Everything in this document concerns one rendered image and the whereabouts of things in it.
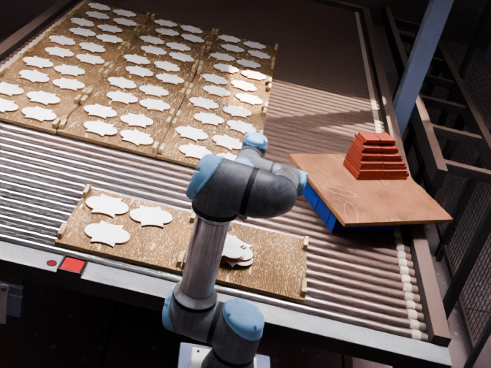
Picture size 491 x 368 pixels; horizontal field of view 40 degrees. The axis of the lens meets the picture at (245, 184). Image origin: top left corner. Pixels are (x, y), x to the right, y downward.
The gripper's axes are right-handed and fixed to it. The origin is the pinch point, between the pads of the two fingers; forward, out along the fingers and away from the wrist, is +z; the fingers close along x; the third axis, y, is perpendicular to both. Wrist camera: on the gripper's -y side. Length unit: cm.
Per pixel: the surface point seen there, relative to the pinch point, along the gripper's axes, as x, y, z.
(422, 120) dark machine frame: 171, -13, 3
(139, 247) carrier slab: -19.9, -18.7, 11.9
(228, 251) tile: -1.5, 3.4, 6.7
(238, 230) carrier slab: 17.4, -7.1, 11.9
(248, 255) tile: 5.3, 7.0, 8.8
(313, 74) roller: 187, -93, 14
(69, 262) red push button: -43, -26, 13
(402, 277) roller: 51, 45, 14
